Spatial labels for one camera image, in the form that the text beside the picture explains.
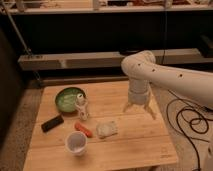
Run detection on green bowl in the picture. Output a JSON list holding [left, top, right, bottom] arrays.
[[55, 87, 86, 113]]

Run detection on black rectangular remote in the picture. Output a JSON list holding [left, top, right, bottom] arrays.
[[41, 115, 64, 133]]

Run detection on upper metal shelf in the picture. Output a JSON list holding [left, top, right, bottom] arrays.
[[0, 0, 213, 14]]

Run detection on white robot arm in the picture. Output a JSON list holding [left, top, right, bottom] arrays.
[[121, 50, 213, 110]]

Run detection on low grey shelf bench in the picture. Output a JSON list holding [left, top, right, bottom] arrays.
[[18, 48, 213, 71]]

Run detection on white paper cup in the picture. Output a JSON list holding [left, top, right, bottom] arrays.
[[65, 131, 87, 156]]

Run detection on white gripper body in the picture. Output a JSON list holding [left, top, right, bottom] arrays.
[[128, 89, 150, 105]]

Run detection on orange carrot toy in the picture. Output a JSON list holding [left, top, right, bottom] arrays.
[[74, 122, 93, 138]]

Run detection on small white bottle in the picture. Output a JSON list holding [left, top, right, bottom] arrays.
[[75, 93, 89, 121]]

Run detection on diagonal metal pole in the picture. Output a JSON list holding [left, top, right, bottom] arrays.
[[0, 0, 43, 87]]

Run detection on wooden table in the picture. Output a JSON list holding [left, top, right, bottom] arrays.
[[24, 81, 178, 171]]

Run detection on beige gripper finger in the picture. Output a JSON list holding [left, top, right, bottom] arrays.
[[123, 102, 133, 113], [144, 104, 156, 120]]

